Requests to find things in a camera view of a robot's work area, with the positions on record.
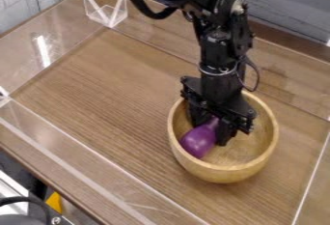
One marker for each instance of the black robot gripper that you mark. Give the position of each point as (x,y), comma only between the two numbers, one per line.
(213,96)

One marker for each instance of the purple toy eggplant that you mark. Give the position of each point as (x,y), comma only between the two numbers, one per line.
(199,139)

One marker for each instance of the brown wooden bowl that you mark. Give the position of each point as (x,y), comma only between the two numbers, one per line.
(241,158)

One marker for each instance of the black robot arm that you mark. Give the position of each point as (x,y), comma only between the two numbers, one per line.
(220,26)

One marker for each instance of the yellow object under table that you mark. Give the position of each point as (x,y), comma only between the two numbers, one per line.
(53,202)

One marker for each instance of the clear acrylic tray wall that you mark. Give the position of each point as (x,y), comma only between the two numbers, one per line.
(89,114)

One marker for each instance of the clear acrylic corner bracket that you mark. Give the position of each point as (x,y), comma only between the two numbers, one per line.
(106,15)

